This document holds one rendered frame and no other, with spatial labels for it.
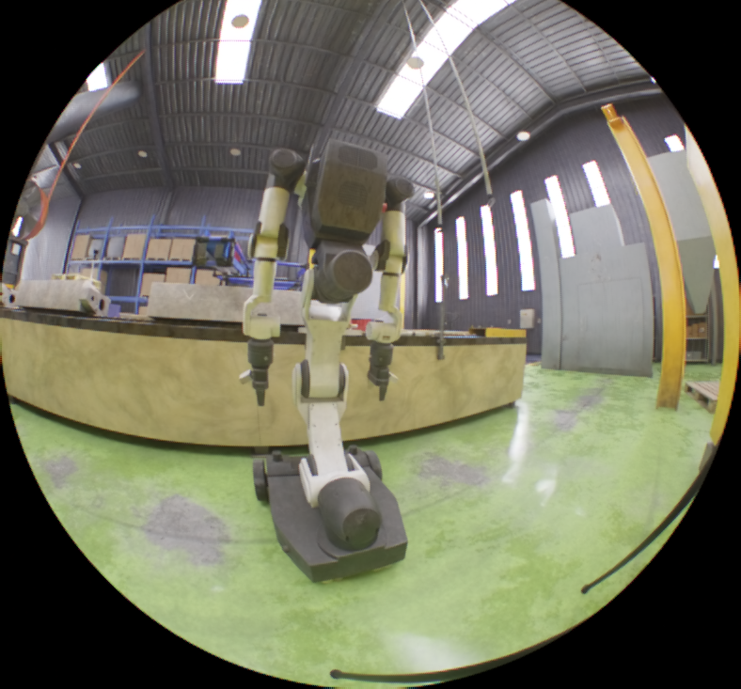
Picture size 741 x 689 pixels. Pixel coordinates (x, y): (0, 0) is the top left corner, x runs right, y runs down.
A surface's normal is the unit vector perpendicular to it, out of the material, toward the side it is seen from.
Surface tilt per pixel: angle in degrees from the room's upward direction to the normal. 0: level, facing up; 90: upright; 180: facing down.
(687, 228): 90
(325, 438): 60
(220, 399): 90
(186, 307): 80
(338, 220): 105
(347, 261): 90
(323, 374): 86
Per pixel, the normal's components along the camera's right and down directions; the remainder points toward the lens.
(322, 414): 0.37, -0.53
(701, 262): -0.86, 0.32
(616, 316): -0.91, -0.05
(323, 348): 0.39, 0.14
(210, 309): 0.41, -0.20
